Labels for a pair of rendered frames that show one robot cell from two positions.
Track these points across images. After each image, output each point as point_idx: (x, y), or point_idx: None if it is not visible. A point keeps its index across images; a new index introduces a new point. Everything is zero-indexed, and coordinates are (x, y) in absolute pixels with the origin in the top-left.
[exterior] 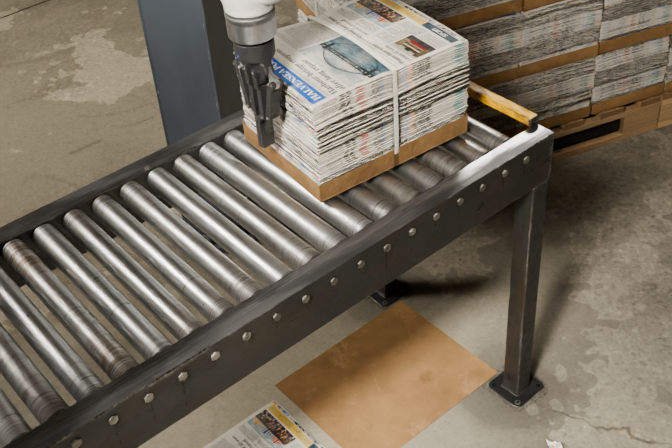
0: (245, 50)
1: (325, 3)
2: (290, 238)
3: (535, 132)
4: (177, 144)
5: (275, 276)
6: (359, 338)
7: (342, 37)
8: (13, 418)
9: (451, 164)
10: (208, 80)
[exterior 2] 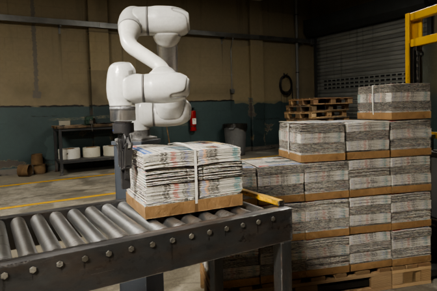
0: (116, 125)
1: None
2: (118, 229)
3: (281, 207)
4: (92, 203)
5: (97, 241)
6: None
7: (179, 146)
8: None
9: (227, 214)
10: None
